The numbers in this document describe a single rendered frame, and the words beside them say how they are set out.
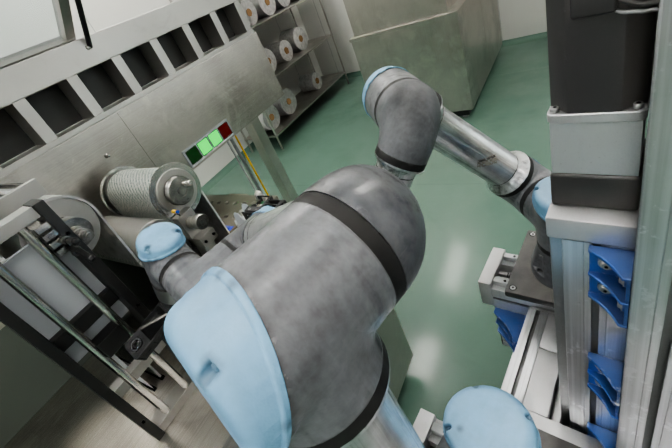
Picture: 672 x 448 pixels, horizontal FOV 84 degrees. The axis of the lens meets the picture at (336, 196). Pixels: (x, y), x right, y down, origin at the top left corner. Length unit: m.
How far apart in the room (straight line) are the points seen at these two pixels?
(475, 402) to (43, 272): 0.74
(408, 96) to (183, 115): 1.00
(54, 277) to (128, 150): 0.62
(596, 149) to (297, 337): 0.38
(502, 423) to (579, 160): 0.34
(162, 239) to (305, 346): 0.48
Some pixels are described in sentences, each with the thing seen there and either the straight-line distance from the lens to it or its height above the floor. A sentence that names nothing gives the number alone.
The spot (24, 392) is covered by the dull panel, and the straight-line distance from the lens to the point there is 1.38.
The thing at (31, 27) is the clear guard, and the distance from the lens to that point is 1.33.
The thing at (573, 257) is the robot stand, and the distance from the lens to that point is 0.57.
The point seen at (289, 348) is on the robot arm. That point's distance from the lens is 0.23.
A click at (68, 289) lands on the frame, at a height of 1.28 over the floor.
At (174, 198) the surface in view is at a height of 1.25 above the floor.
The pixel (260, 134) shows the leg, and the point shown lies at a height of 1.00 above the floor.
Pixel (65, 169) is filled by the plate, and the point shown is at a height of 1.38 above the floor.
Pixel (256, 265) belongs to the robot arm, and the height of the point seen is 1.46.
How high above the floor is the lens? 1.60
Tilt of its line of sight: 31 degrees down
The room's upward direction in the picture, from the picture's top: 24 degrees counter-clockwise
